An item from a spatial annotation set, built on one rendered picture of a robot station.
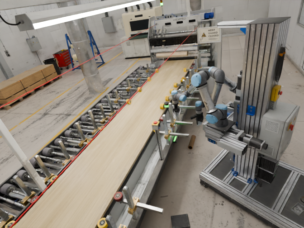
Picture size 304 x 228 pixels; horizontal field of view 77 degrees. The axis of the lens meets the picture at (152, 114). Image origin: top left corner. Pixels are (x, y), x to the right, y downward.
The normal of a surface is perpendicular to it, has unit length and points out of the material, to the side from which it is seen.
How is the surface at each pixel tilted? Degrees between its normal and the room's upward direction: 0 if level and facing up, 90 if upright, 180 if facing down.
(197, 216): 0
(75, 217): 0
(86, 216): 0
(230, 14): 90
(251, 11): 90
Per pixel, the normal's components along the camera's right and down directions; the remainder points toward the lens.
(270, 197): -0.16, -0.84
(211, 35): -0.36, 0.54
